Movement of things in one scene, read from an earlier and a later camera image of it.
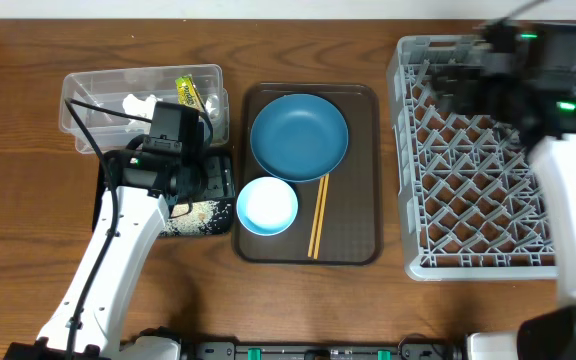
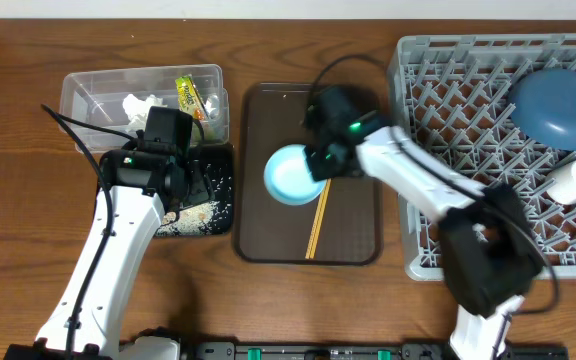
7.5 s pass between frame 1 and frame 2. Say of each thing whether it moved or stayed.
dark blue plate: moved
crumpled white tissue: stayed
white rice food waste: stayed
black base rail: stayed
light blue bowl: moved
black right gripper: moved
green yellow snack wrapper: stayed
